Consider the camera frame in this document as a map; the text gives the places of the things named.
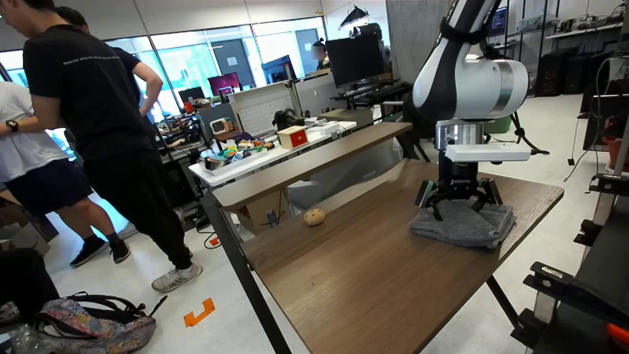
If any green plastic bin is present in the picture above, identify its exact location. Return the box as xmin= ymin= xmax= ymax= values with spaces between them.
xmin=487 ymin=116 xmax=514 ymax=136

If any seated person in office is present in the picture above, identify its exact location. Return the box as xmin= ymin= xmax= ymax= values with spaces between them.
xmin=312 ymin=37 xmax=332 ymax=71

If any orange floor marker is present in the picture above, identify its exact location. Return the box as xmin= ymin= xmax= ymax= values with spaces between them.
xmin=182 ymin=297 xmax=218 ymax=328

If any grey towel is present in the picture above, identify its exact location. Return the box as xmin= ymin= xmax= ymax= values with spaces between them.
xmin=408 ymin=195 xmax=516 ymax=252

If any purple screen monitor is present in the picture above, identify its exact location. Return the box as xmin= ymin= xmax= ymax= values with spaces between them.
xmin=206 ymin=71 xmax=243 ymax=100

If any cardboard box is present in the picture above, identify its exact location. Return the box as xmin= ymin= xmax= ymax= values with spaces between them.
xmin=235 ymin=187 xmax=290 ymax=236

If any white desk partition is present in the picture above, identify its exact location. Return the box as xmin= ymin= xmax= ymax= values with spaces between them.
xmin=229 ymin=81 xmax=300 ymax=136

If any plain black bag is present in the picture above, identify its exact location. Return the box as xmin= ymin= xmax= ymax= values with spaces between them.
xmin=0 ymin=248 xmax=58 ymax=326

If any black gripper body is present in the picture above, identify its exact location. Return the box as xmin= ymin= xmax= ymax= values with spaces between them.
xmin=436 ymin=159 xmax=483 ymax=197

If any person in white shirt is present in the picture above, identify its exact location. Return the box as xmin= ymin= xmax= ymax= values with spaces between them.
xmin=0 ymin=61 xmax=133 ymax=267

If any metal shelf rack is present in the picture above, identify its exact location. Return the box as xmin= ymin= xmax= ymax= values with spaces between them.
xmin=503 ymin=0 xmax=629 ymax=100

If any blue screen monitor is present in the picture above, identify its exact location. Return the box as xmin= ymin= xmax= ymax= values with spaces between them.
xmin=259 ymin=53 xmax=298 ymax=86

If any black robot stand frame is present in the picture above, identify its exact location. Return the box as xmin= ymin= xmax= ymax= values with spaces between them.
xmin=508 ymin=169 xmax=629 ymax=354

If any round brown object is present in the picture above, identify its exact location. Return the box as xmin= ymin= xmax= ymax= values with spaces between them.
xmin=300 ymin=206 xmax=328 ymax=228

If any red and white box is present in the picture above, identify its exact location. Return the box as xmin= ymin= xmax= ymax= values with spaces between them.
xmin=276 ymin=124 xmax=310 ymax=151

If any long wooden bench table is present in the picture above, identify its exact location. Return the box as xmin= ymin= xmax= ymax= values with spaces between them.
xmin=212 ymin=120 xmax=414 ymax=212

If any colourful patterned backpack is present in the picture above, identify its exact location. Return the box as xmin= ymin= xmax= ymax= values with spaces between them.
xmin=11 ymin=291 xmax=168 ymax=354

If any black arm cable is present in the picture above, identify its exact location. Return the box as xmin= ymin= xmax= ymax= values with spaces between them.
xmin=479 ymin=37 xmax=550 ymax=157

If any black table frame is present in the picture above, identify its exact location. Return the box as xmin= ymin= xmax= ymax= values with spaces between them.
xmin=198 ymin=187 xmax=546 ymax=354

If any small black desk bag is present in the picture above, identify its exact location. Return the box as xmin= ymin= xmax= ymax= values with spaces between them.
xmin=271 ymin=106 xmax=306 ymax=132

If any person in dark shirt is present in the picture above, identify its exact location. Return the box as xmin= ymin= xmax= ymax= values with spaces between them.
xmin=54 ymin=4 xmax=164 ymax=134

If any person in black t-shirt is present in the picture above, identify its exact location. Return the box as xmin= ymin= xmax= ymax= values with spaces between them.
xmin=0 ymin=0 xmax=204 ymax=295

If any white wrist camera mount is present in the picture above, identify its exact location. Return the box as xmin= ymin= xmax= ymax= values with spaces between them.
xmin=434 ymin=118 xmax=532 ymax=165

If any large black monitor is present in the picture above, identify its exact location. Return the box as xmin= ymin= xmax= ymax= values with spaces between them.
xmin=324 ymin=33 xmax=389 ymax=90

